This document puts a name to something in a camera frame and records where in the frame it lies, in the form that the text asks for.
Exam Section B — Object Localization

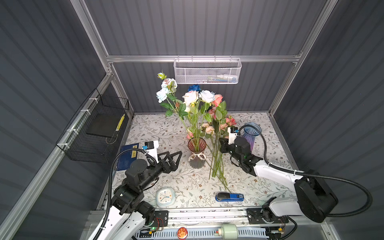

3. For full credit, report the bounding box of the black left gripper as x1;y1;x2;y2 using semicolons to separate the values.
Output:
138;150;181;193

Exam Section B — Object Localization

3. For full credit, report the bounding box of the red glass vase with ribbon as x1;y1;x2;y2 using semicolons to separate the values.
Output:
188;138;207;169

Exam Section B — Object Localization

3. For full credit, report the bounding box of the artificial flower bunch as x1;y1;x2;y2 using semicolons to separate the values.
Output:
202;106;237;191

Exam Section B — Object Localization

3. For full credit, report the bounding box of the coral pink rose stem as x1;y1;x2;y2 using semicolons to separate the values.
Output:
209;95;228;138

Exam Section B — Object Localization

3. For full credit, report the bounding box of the white blue flower spray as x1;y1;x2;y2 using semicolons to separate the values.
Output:
156;72;194;140

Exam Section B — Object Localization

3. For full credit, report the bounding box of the blue rose stem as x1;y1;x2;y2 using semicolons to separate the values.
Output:
188;85;201;92

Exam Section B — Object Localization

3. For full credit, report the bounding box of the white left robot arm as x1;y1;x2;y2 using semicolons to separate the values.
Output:
88;149;183;240

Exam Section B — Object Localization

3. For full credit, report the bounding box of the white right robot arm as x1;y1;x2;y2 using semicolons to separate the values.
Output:
220;137;339;223

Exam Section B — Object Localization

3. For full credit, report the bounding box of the blue purple glass vase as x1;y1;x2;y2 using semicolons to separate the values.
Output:
242;123;262;151

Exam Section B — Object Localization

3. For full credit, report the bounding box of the pale green alarm clock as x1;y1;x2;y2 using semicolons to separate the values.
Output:
156;187;176;208

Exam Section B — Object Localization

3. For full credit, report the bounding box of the floral table cloth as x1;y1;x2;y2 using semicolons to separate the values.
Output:
125;113;296;208

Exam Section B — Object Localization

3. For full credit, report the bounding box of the blue book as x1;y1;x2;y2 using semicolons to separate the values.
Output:
117;143;139;171

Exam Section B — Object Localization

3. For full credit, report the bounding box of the blue black stapler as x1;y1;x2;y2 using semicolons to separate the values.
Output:
215;192;245;202

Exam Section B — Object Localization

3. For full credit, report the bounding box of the toothpaste tube in basket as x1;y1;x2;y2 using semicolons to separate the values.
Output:
216;75;238;84

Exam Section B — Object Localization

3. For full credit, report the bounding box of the red round sticker badge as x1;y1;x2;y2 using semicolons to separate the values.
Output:
177;227;188;240

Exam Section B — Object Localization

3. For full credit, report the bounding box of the pale green cylinder knob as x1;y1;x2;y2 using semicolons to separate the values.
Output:
217;224;238;240

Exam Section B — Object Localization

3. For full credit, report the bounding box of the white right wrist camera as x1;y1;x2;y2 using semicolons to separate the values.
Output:
227;126;239;145

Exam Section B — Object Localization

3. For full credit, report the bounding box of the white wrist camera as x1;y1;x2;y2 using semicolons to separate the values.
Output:
142;140;159;163
227;126;239;145

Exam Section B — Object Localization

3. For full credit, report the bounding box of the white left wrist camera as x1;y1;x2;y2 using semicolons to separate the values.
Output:
142;140;159;163

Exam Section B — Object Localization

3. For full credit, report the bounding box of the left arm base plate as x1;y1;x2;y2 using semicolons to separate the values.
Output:
149;211;169;228

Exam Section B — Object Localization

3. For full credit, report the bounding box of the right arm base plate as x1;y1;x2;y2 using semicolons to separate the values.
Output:
246;208;289;225

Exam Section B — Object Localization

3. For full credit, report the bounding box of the black wire wall basket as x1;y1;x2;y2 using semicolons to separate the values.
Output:
57;89;130;164

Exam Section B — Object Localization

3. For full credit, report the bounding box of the white mesh wall basket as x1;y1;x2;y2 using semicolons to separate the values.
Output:
174;57;242;85

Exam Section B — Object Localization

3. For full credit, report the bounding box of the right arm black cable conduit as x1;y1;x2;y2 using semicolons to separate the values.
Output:
238;124;373;218

